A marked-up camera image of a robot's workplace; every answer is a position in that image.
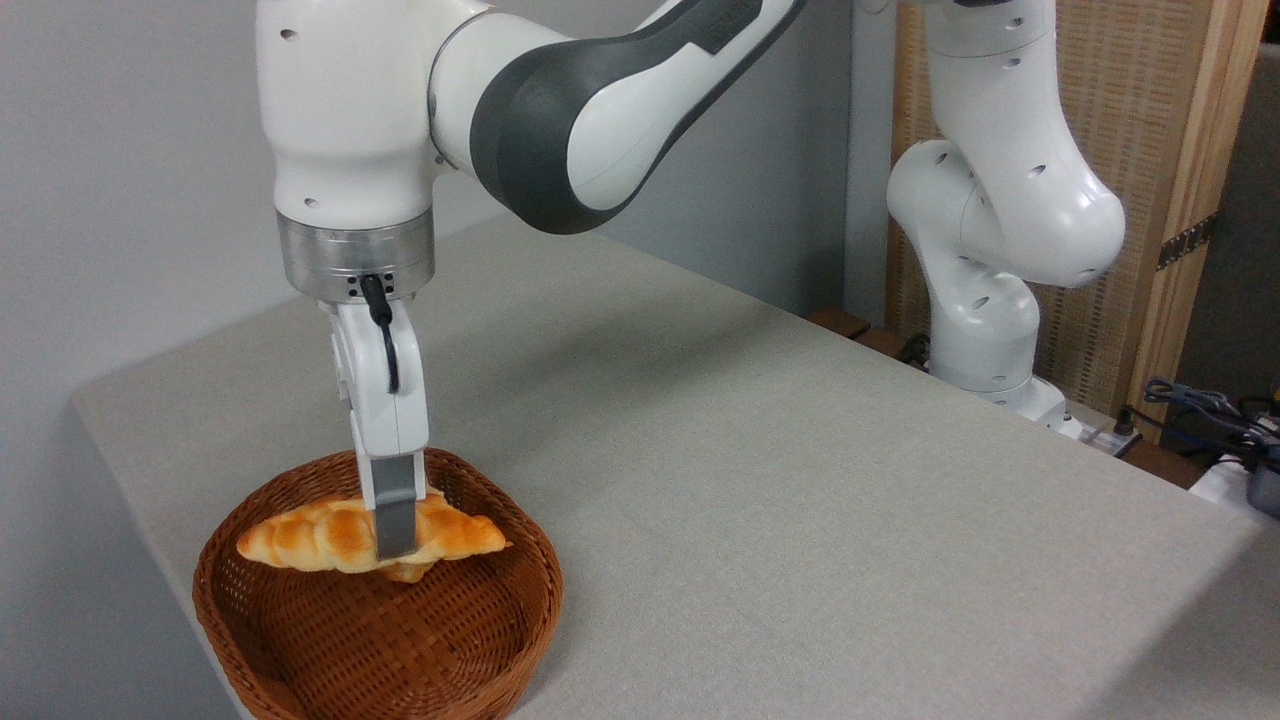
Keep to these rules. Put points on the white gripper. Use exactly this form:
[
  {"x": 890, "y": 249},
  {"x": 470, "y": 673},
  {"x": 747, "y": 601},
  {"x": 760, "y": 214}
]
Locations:
[{"x": 385, "y": 420}]

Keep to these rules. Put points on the braided golden bread loaf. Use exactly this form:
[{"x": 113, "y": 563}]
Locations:
[{"x": 310, "y": 535}]

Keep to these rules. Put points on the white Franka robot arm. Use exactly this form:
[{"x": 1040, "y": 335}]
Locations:
[{"x": 340, "y": 120}]

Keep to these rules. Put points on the fish-shaped pale bread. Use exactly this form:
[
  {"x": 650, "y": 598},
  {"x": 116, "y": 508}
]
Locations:
[{"x": 410, "y": 572}]

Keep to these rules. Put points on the brown woven wicker basket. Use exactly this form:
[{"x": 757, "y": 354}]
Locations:
[{"x": 350, "y": 640}]

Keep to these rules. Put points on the metal screen hinge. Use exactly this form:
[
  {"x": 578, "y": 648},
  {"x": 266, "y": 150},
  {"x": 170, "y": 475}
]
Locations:
[{"x": 1187, "y": 241}]

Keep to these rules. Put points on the wooden woven folding screen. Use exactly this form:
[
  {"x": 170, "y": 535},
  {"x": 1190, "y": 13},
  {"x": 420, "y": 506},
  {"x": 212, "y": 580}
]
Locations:
[{"x": 1130, "y": 100}]

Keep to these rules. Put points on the blue-grey device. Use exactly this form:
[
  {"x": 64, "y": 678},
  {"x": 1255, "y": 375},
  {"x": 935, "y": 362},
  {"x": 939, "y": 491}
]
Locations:
[{"x": 1265, "y": 490}]

